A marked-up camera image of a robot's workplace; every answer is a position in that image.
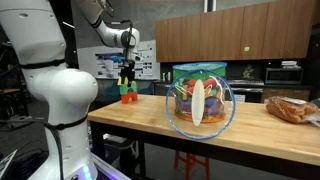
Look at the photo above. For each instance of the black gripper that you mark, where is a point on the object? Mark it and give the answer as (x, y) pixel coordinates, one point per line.
(127, 70)

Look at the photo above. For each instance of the yellow-green foam block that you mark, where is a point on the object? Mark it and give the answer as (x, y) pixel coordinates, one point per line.
(122, 81)

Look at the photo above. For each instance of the green foam arch block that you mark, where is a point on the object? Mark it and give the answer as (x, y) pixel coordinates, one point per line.
(126, 88)

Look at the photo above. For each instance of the red foam arch block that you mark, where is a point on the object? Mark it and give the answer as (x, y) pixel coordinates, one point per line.
(129, 96)

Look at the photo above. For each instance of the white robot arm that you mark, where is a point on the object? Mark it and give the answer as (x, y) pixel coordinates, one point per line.
(33, 30)

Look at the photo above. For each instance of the clear bag of blocks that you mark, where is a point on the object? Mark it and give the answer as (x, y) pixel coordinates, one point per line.
(199, 91)

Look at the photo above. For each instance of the blue-rimmed clear bag lid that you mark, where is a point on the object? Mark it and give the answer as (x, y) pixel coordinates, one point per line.
(202, 131)

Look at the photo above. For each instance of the bag of hot dog buns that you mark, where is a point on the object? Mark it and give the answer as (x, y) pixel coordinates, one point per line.
(292, 110)

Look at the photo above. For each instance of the red stool under table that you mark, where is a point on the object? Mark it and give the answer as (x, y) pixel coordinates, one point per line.
(191, 161)

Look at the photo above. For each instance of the black stove range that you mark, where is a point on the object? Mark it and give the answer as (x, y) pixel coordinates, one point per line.
(247, 90)

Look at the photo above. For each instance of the black microwave oven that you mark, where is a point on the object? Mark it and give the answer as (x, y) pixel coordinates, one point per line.
(287, 76)

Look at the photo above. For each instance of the wooden upper cabinets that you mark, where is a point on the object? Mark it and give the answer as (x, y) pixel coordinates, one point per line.
(275, 30)

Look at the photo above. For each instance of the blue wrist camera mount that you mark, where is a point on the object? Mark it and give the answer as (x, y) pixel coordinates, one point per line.
(117, 58)

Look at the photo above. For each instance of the wall poster board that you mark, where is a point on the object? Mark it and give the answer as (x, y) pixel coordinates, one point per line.
(95, 60)

